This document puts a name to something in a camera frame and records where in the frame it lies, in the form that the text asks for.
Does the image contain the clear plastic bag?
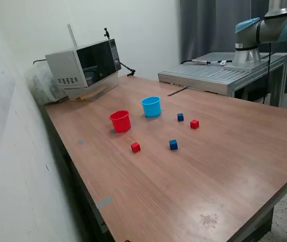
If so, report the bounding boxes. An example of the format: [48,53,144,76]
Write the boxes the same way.
[23,62,68,106]

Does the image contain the silver microwave oven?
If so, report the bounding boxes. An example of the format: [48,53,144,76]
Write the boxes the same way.
[44,38,122,89]

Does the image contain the aluminium robot mounting plate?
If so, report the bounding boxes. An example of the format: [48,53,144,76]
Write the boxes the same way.
[223,63,261,73]

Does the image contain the thin white rod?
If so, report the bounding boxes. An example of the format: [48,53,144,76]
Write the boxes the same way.
[67,23,78,48]

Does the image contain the dark flat strip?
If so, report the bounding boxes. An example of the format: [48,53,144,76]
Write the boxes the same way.
[167,87,187,97]

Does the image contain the light wooden stick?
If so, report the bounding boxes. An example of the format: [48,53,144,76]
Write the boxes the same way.
[74,86,108,101]

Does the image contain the red plastic cup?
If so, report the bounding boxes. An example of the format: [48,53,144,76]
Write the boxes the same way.
[109,109,132,134]

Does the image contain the long blue tape strip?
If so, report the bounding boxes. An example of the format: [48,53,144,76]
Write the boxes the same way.
[96,197,113,210]

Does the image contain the black hanging arm cable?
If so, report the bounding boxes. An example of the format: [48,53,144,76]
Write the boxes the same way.
[262,42,272,104]

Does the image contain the aluminium profile robot table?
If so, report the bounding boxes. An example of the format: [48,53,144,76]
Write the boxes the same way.
[157,52,287,108]

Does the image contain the blue plastic cup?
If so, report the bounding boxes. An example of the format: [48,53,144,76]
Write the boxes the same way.
[141,96,162,118]

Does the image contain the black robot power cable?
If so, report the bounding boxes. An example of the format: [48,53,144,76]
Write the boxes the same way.
[180,59,235,65]

